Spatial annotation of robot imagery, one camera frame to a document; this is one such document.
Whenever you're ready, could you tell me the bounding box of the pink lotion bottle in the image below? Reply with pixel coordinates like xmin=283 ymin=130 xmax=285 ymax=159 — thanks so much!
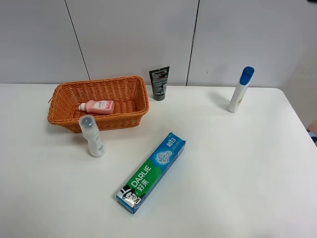
xmin=78 ymin=100 xmax=114 ymax=115

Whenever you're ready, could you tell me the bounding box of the orange wicker basket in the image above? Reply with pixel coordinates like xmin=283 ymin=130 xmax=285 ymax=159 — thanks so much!
xmin=48 ymin=76 xmax=149 ymax=133

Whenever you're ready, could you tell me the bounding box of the Darlie toothpaste box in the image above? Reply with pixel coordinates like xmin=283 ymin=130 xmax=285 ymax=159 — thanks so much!
xmin=116 ymin=132 xmax=186 ymax=214

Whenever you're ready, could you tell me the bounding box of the black tube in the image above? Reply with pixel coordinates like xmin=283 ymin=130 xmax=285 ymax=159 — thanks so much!
xmin=149 ymin=66 xmax=170 ymax=101

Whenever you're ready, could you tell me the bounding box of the small white bottle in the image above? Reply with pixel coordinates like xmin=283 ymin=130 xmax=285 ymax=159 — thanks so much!
xmin=78 ymin=115 xmax=105 ymax=158

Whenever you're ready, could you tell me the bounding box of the white bottle with blue cap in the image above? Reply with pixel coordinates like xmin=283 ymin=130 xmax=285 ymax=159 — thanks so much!
xmin=228 ymin=66 xmax=255 ymax=113

